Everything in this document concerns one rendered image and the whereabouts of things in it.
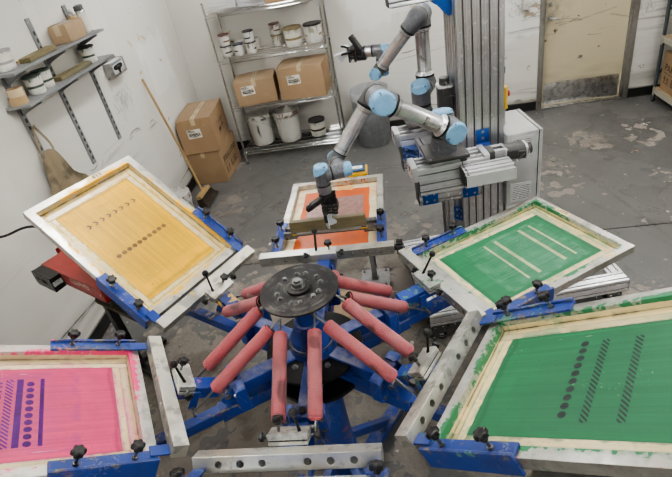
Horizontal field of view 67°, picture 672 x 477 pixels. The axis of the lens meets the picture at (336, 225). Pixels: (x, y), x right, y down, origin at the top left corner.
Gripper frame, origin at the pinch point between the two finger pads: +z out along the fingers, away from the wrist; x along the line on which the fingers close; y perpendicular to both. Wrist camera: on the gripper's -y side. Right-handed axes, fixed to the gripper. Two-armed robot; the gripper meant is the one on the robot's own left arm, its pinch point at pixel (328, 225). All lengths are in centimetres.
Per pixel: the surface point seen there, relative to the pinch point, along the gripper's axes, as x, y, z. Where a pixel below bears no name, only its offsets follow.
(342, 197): 45.6, 3.4, 10.1
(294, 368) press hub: -92, -7, 4
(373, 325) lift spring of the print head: -90, 26, -13
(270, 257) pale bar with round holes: -21.9, -28.3, 1.3
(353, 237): 0.9, 11.9, 10.2
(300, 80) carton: 324, -60, 15
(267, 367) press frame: -92, -17, 4
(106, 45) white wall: 214, -200, -73
